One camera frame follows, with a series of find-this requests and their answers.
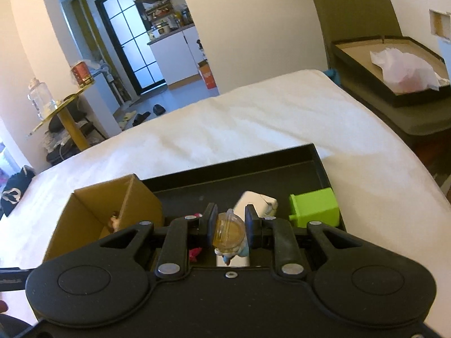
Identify orange box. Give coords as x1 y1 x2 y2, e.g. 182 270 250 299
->
198 60 218 90

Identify white kitchen cabinet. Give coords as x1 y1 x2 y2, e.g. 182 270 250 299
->
147 25 205 86

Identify yellow round table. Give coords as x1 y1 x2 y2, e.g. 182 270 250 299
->
30 84 96 152

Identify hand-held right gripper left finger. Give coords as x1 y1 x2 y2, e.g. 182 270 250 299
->
96 203 218 278

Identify black tray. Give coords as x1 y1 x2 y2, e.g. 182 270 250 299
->
141 143 348 269

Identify brown cardboard box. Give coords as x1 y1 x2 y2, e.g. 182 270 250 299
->
42 174 165 264

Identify white tissue paper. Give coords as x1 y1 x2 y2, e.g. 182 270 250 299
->
370 47 451 94

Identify shallow black cardboard box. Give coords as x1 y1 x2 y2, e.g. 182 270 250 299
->
331 35 451 109

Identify black cloth with white print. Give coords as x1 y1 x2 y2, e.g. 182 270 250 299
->
0 165 36 218

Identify black framed glass door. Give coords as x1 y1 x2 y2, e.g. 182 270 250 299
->
95 0 167 91

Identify green plastic box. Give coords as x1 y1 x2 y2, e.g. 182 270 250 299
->
289 188 342 229

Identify pink toy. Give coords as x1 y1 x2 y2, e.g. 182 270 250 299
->
185 213 204 262

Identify red tin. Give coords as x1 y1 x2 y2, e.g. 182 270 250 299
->
70 61 95 87

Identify clear glass jar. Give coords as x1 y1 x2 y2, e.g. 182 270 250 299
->
27 78 59 120

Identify pair of beige slippers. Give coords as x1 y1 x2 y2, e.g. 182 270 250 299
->
118 110 138 132

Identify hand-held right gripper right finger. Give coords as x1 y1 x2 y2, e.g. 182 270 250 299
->
245 203 363 277

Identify grey white toy figure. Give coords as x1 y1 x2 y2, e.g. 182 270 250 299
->
233 191 279 219

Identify black bags under table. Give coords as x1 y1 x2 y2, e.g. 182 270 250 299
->
45 110 107 165

